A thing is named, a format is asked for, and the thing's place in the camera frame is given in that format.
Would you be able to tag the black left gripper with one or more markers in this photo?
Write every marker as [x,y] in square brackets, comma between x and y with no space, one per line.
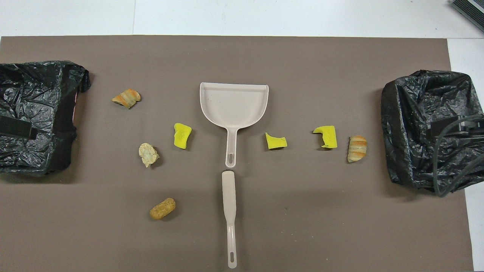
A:
[3,124]

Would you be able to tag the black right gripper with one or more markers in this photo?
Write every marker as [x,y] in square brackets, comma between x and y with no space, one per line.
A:
[472,127]

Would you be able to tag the orange striped croissant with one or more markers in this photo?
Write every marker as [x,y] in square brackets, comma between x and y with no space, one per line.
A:
[127,97]
[357,149]

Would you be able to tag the notched yellow sponge piece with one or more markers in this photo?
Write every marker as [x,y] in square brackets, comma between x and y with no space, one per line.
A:
[329,136]

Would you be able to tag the pale cream pastry piece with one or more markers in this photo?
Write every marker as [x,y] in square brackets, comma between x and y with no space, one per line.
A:
[148,153]

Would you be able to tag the thick yellow sponge piece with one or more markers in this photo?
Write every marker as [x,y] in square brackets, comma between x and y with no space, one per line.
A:
[182,136]

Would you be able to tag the brown bread roll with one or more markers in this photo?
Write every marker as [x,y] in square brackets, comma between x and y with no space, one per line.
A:
[162,209]

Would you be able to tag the beige plastic dustpan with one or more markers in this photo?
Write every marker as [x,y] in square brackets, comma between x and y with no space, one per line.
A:
[234,102]

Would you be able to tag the beige hand brush black bristles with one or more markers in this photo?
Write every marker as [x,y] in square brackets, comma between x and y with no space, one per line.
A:
[229,192]

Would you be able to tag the black bag lined trash bin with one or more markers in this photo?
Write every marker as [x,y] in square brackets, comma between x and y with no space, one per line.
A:
[408,113]
[41,94]

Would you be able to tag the dark ribbed device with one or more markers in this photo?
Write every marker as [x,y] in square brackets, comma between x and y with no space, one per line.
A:
[470,7]

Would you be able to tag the small curved yellow sponge piece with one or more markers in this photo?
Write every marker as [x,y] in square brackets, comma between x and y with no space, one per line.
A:
[275,142]

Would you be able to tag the large brown paper table mat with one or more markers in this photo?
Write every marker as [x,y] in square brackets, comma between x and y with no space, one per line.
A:
[264,56]

